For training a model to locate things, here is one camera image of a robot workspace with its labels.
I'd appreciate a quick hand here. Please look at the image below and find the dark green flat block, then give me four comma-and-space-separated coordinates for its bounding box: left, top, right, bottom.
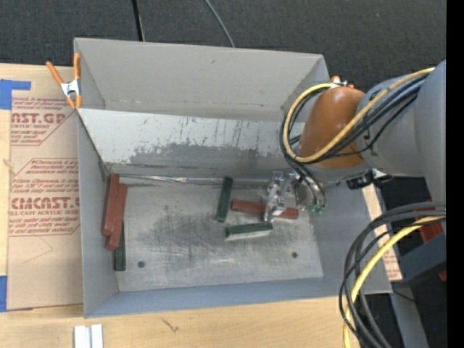
215, 176, 234, 224
113, 222, 127, 272
224, 220, 274, 241

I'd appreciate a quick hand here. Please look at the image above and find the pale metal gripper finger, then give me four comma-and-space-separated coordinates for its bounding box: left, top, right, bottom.
262, 193, 287, 222
267, 171, 289, 199

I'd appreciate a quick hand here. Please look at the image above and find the grey metal bin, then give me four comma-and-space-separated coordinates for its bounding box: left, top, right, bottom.
73, 37, 393, 319

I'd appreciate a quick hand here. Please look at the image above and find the black cylinder on white bracket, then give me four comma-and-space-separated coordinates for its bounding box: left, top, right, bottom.
346, 170, 393, 191

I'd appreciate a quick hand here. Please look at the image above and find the brown cardboard board red print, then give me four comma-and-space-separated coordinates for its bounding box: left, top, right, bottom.
0, 62, 403, 313

